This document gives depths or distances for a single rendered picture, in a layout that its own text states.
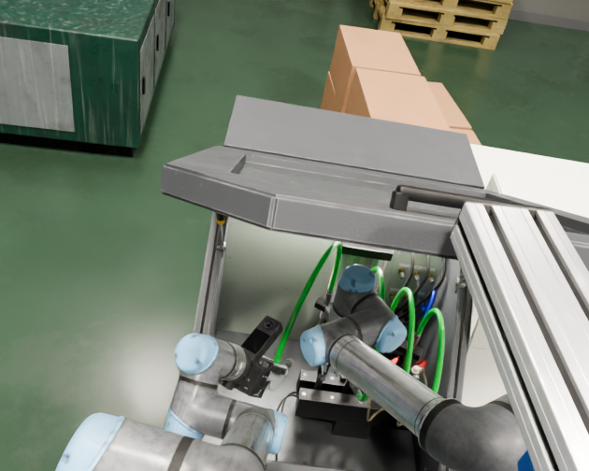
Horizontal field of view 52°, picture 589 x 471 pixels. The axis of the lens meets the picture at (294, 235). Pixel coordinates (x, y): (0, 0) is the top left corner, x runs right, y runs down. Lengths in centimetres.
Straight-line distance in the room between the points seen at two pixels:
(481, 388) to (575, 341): 124
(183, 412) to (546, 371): 80
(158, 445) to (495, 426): 49
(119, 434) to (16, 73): 339
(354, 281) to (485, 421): 46
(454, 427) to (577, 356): 51
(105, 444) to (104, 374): 215
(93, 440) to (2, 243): 286
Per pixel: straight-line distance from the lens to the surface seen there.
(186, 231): 359
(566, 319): 51
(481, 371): 169
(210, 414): 115
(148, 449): 76
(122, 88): 388
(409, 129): 183
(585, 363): 48
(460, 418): 98
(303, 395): 168
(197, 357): 112
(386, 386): 106
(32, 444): 276
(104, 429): 78
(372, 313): 126
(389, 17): 686
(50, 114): 409
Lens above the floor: 234
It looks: 40 degrees down
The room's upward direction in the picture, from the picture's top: 12 degrees clockwise
